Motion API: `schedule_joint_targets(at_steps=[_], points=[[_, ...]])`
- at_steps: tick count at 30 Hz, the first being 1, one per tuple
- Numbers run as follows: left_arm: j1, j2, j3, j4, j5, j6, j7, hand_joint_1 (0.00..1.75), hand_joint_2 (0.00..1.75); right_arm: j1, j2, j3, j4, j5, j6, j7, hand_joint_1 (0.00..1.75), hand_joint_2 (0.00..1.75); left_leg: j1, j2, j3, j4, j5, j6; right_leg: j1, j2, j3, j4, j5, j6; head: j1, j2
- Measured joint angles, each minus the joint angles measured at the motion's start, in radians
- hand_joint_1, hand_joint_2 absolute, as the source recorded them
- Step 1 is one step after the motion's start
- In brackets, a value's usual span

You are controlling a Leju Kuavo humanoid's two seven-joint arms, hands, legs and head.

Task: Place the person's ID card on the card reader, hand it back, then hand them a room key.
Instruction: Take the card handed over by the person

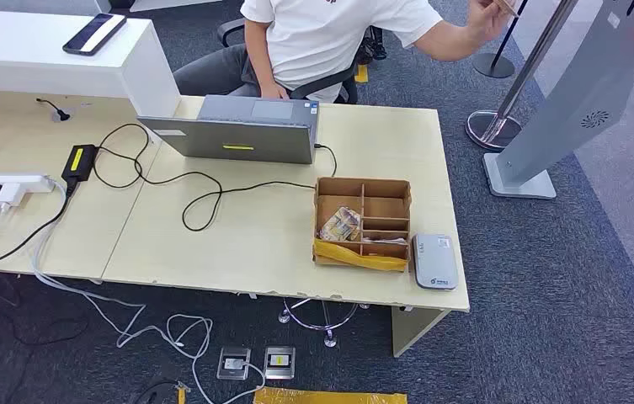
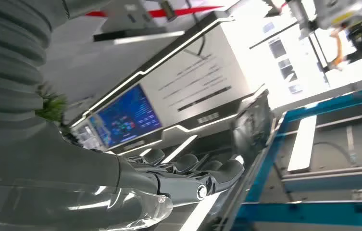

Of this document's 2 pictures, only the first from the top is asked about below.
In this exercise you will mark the person's left hand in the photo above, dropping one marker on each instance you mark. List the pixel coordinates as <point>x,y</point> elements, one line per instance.
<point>486,22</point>

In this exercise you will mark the person's right hand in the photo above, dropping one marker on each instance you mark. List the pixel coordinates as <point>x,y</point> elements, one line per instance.
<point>274,92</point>

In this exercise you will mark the person's right forearm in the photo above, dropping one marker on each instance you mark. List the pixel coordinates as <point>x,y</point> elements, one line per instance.
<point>263,67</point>

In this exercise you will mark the person's left forearm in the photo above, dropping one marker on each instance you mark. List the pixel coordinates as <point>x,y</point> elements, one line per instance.
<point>445,42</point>

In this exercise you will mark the person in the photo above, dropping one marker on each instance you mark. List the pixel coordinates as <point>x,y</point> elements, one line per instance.
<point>316,33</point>

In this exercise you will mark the black office chair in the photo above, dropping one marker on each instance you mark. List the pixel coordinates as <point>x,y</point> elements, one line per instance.
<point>322,83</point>

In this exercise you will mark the grey laptop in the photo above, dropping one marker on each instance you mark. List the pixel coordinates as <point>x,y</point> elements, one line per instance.
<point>238,139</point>

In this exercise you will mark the small yellow floor tape piece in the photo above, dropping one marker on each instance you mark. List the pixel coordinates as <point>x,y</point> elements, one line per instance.
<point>361,73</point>

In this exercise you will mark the grey kiosk stand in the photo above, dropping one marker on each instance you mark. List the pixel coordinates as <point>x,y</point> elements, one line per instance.
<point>579,95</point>

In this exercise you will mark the cardboard divider box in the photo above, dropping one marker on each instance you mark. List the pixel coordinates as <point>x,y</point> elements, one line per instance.
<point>344,192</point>

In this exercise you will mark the stack of printed cards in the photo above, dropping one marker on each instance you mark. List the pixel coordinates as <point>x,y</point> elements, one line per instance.
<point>340,224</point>

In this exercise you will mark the white cards in slot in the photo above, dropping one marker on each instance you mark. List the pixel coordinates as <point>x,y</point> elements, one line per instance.
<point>386,241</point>

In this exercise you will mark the black smartphone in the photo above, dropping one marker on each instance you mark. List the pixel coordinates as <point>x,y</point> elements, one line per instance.
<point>93,34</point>

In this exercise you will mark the black power adapter yellow label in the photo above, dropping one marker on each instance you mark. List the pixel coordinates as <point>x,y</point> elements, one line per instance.
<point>79,162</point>

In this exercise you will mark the white counter block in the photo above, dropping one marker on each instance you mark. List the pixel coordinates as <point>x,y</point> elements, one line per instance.
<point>26,61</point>

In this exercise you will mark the chrome stool base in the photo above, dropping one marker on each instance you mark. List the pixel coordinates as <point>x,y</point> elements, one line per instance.
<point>329,337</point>

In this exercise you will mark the steel floor socket yellow label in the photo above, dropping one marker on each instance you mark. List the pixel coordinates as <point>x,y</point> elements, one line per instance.
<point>280,362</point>

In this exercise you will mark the steel floor socket white plug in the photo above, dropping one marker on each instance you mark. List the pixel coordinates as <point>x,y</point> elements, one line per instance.
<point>233,363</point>

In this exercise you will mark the pale wooden desk leg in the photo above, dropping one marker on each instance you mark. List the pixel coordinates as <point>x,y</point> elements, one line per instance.
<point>414,329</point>

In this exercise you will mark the white power strip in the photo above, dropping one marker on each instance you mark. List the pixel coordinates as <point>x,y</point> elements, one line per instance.
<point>10,181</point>

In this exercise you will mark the white plug charger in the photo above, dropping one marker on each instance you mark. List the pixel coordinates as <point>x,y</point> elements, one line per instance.
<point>11,195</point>

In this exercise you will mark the small yellow tool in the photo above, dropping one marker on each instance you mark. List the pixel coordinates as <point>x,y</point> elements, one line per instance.
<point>181,397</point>

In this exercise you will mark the black stanchion post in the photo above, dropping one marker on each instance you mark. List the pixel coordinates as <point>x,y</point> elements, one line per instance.
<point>492,66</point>

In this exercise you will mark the chrome stanchion post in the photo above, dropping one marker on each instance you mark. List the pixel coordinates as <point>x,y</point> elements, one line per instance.
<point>492,131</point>

